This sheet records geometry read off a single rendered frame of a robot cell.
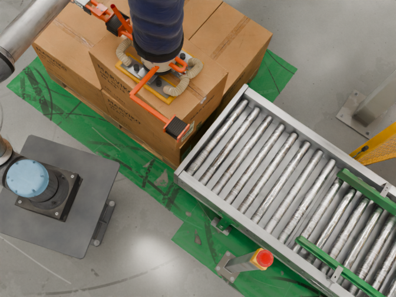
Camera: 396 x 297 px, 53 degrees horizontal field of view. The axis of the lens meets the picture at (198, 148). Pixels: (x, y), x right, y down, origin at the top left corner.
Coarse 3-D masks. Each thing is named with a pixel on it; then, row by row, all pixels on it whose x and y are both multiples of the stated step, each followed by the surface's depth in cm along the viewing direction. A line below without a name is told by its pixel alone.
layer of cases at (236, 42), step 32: (96, 0) 256; (192, 0) 261; (64, 32) 247; (96, 32) 249; (192, 32) 253; (224, 32) 255; (256, 32) 256; (64, 64) 241; (224, 64) 247; (256, 64) 278; (96, 96) 253; (224, 96) 245; (128, 128) 268
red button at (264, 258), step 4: (260, 252) 164; (264, 252) 164; (268, 252) 164; (256, 256) 164; (260, 256) 163; (264, 256) 163; (268, 256) 163; (272, 256) 164; (256, 260) 164; (260, 260) 163; (264, 260) 163; (268, 260) 163; (272, 260) 164; (260, 264) 163; (264, 264) 162; (268, 264) 162
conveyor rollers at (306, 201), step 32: (224, 128) 233; (256, 128) 237; (256, 160) 228; (256, 192) 222; (288, 192) 225; (352, 192) 226; (288, 224) 219; (352, 224) 220; (384, 224) 224; (352, 256) 214; (352, 288) 209
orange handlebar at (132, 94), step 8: (88, 8) 191; (96, 8) 190; (104, 8) 191; (96, 16) 192; (104, 16) 190; (128, 24) 189; (184, 64) 184; (152, 72) 181; (144, 80) 180; (136, 88) 178; (144, 104) 176; (152, 112) 175; (160, 120) 176; (168, 120) 174
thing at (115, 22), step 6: (120, 12) 189; (108, 18) 187; (114, 18) 189; (126, 18) 189; (108, 24) 187; (114, 24) 188; (120, 24) 188; (108, 30) 191; (114, 30) 186; (120, 30) 187; (126, 30) 192; (120, 36) 191
